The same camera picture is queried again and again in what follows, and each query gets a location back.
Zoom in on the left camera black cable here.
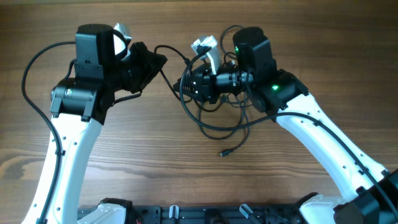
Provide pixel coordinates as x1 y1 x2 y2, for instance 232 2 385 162
21 40 77 224

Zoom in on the right camera black cable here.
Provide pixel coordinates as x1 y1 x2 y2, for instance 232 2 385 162
178 46 398 218

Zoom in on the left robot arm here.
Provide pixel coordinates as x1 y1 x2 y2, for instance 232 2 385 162
24 24 167 223

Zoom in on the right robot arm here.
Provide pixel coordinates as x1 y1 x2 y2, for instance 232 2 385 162
173 26 397 223

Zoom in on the camera black cable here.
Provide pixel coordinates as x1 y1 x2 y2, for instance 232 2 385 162
21 40 77 224
178 46 398 218

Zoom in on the thin black cable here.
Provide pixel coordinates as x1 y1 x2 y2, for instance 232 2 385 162
153 44 251 157

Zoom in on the thick black USB cable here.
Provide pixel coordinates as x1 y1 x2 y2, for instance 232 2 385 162
192 24 252 141

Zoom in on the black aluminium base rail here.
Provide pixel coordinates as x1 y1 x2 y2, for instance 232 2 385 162
77 203 352 224

